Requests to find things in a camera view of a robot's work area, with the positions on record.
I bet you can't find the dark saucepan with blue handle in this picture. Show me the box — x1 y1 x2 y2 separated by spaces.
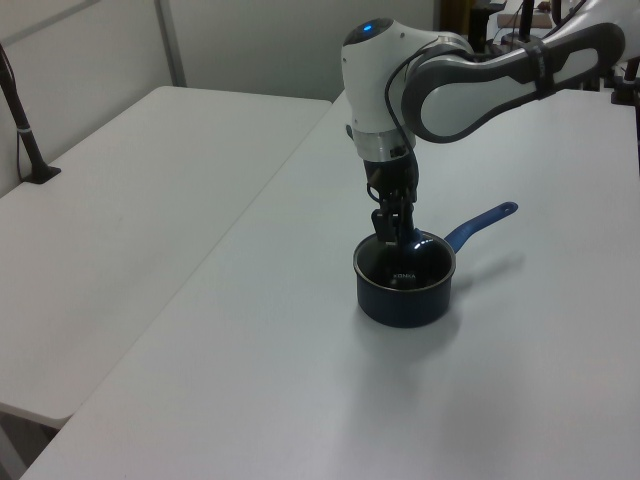
353 201 520 330

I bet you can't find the brown desk with black stand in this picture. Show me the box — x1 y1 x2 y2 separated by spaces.
469 0 554 54

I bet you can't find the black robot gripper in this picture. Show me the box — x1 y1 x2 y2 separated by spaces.
362 153 421 246

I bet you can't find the black pole with foot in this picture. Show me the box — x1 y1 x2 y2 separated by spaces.
0 42 62 184

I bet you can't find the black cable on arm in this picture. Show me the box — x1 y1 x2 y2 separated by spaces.
383 38 442 154

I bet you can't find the black clamp with pole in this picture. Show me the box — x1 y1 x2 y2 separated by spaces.
610 47 640 106

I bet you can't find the white side table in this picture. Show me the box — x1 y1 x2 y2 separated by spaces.
0 85 335 422

